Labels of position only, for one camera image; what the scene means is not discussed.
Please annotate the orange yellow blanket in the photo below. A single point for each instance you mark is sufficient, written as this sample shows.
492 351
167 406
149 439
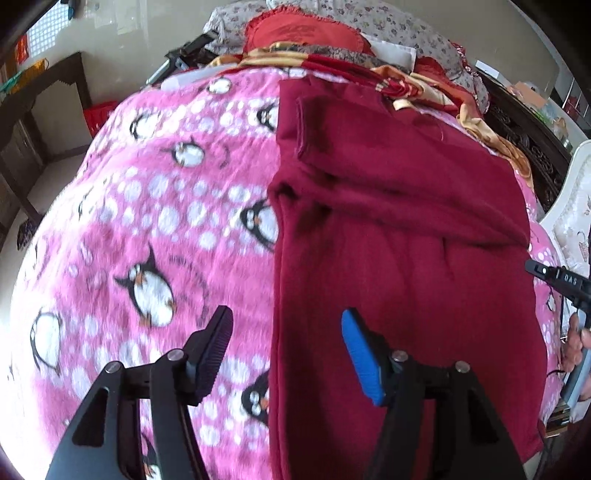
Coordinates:
485 124

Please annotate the pink penguin print blanket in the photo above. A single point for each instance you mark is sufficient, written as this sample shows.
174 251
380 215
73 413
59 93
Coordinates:
138 207

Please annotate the white upholstered headboard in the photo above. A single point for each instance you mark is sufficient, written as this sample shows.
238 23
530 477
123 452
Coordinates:
572 221

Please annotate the dark wooden desk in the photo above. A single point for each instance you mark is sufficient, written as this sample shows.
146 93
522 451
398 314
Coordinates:
18 138

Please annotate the floral quilt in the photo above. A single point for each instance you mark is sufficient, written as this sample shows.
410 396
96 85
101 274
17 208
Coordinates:
392 23

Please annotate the black tripod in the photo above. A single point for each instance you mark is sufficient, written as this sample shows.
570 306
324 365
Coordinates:
184 55

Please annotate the dark slippers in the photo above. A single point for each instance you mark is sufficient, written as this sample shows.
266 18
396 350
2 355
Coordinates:
27 234

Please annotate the orange cardboard box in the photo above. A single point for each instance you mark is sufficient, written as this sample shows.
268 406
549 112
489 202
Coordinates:
528 92

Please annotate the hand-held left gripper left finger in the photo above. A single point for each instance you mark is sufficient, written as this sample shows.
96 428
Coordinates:
212 355

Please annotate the white pillow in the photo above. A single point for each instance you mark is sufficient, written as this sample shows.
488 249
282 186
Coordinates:
397 53

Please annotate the dark carved wooden headboard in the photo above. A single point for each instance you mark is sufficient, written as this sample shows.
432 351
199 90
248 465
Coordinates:
531 147

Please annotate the red basket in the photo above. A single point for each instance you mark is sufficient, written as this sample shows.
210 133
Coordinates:
99 117

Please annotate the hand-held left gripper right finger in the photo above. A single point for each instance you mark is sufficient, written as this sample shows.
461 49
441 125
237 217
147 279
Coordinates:
364 360

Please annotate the dark red sweater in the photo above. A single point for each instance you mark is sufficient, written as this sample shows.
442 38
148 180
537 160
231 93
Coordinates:
392 207

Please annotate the person's right hand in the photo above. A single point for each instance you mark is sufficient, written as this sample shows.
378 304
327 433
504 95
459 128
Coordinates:
575 337

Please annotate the red ruffled pillow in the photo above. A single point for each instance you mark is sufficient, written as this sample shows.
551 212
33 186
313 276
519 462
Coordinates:
300 34

